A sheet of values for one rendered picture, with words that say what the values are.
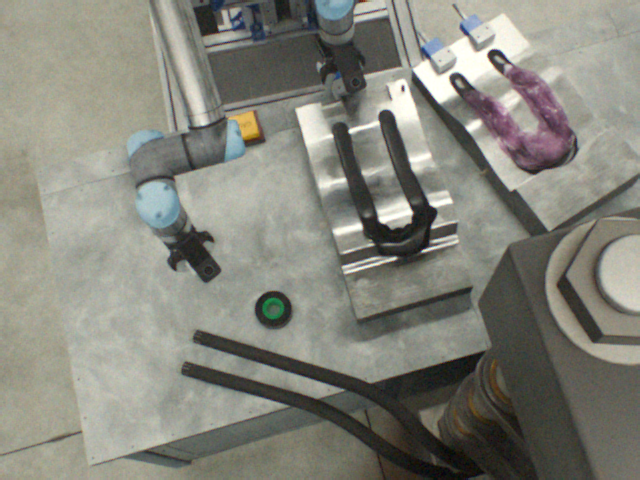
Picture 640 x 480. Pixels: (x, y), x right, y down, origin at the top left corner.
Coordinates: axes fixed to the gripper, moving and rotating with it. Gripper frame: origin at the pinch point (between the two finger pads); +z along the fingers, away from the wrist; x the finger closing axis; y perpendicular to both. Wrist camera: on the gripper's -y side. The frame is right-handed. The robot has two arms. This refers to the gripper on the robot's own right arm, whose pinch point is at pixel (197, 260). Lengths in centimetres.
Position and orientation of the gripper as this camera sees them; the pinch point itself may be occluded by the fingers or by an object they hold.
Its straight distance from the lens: 191.0
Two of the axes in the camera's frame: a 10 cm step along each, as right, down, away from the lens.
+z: 0.5, 3.1, 9.5
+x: -7.8, 6.0, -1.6
